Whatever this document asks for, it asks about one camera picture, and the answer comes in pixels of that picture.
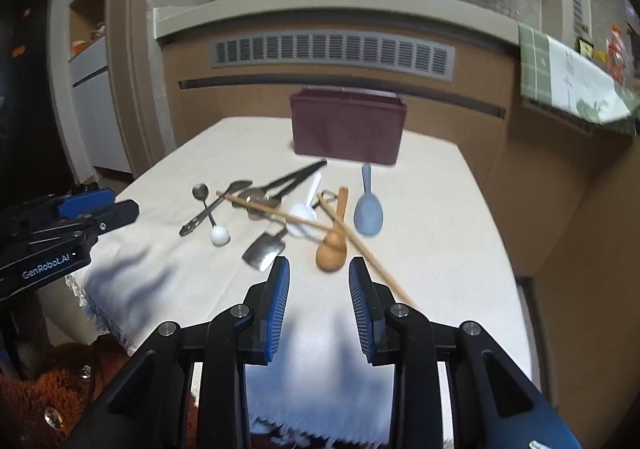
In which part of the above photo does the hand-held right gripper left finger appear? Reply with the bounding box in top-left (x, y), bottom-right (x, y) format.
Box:
top-left (82, 256), bottom-right (291, 449)

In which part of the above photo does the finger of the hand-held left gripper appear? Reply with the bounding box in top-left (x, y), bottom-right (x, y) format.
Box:
top-left (80, 199), bottom-right (140, 233)
top-left (56, 183), bottom-right (117, 220)

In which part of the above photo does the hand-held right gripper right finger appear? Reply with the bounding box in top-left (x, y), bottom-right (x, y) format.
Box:
top-left (348, 256), bottom-right (583, 449)

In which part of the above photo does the wooden chopstick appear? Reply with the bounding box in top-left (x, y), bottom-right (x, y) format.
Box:
top-left (317, 196), bottom-right (418, 309)
top-left (216, 191), bottom-right (332, 231)

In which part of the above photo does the wooden spoon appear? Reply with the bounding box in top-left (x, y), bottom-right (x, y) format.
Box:
top-left (315, 187), bottom-right (350, 273)

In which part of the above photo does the metal spoon with white knob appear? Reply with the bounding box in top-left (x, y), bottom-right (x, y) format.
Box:
top-left (192, 183), bottom-right (231, 246)

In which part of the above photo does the blue-grey plastic rice paddle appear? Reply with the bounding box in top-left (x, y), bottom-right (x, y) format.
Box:
top-left (353, 163), bottom-right (385, 236)

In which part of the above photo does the white plastic spoon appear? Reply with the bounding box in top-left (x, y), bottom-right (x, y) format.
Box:
top-left (287, 172), bottom-right (322, 236)

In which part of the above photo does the black-handled metal utensil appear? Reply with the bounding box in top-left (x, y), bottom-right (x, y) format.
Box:
top-left (247, 158), bottom-right (329, 203)
top-left (248, 167), bottom-right (324, 221)

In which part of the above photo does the maroon utensil holder box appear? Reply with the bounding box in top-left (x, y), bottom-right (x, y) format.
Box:
top-left (289, 87), bottom-right (407, 166)

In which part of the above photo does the small metal spatula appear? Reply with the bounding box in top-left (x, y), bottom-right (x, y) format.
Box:
top-left (242, 228), bottom-right (289, 273)

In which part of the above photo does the white tablecloth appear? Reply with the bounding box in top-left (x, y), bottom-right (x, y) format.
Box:
top-left (64, 116), bottom-right (535, 442)

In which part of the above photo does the long metal spoon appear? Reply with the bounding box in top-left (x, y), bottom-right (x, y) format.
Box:
top-left (179, 180), bottom-right (254, 237)

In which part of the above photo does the white shelf unit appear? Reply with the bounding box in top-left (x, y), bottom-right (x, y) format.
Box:
top-left (66, 0), bottom-right (135, 176)

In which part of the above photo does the brown plush toy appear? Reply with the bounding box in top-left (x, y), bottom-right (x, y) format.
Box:
top-left (0, 336), bottom-right (201, 449)

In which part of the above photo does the wooden cabinet front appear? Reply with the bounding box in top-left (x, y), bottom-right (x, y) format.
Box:
top-left (159, 19), bottom-right (640, 280)

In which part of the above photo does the grey vent grille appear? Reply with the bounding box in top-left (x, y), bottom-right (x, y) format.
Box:
top-left (210, 33), bottom-right (457, 81)

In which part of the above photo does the grey stone ledge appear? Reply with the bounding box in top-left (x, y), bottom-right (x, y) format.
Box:
top-left (152, 0), bottom-right (522, 56)

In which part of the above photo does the green checkered cloth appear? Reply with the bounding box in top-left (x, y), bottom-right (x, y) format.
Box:
top-left (517, 22), bottom-right (640, 136)

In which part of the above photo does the orange-red packet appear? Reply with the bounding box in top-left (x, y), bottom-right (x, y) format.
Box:
top-left (606, 23), bottom-right (629, 82)

